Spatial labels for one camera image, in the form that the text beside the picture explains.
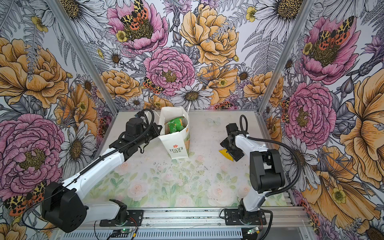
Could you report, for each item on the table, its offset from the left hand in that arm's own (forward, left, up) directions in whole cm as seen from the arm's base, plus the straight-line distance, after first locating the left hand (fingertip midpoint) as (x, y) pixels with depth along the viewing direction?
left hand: (162, 130), depth 82 cm
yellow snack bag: (-4, -35, -17) cm, 39 cm away
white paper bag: (-4, -8, +3) cm, 10 cm away
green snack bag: (+4, -7, -1) cm, 8 cm away
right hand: (-5, -38, -18) cm, 42 cm away
